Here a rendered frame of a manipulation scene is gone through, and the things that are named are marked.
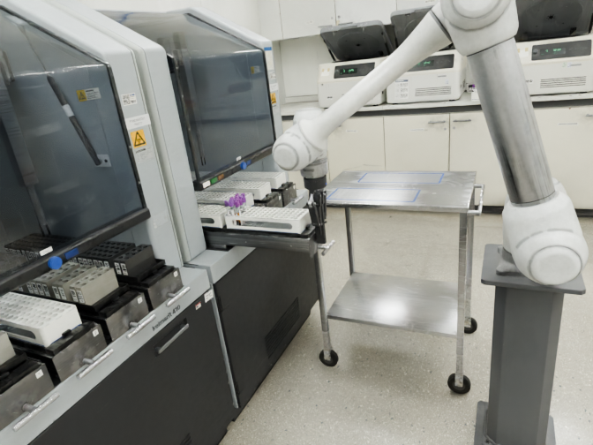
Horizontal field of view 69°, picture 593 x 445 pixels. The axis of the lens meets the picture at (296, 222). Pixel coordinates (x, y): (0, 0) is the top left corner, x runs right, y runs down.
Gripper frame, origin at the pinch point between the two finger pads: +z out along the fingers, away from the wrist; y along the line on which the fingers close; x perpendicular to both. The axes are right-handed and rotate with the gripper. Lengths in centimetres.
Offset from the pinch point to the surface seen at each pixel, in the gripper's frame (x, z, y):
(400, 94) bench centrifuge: -22, -18, -230
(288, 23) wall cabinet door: -124, -83, -258
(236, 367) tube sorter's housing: -34, 52, 16
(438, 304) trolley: 32, 52, -47
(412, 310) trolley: 22, 52, -39
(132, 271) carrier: -41, -4, 44
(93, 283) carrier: -41, -8, 57
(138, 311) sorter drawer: -34, 3, 52
